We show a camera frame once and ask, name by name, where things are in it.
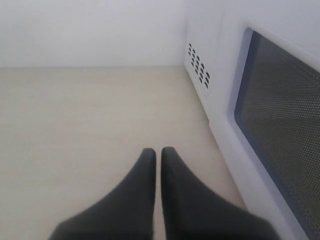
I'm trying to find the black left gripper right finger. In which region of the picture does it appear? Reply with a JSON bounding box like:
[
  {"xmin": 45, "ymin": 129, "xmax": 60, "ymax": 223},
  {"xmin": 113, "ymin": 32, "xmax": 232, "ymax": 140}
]
[{"xmin": 160, "ymin": 147, "xmax": 280, "ymax": 240}]

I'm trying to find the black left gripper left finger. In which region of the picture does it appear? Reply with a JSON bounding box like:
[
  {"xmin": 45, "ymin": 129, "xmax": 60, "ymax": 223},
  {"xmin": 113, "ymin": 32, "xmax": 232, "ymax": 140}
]
[{"xmin": 49, "ymin": 148, "xmax": 157, "ymax": 240}]

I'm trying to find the white microwave door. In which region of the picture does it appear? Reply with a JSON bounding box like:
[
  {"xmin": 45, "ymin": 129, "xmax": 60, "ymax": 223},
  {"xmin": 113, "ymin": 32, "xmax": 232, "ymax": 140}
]
[{"xmin": 210, "ymin": 13, "xmax": 320, "ymax": 240}]

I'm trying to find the white microwave oven body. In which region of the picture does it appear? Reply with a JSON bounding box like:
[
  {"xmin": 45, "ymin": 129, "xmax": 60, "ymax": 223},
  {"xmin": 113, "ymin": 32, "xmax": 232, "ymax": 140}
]
[{"xmin": 184, "ymin": 12, "xmax": 223, "ymax": 119}]

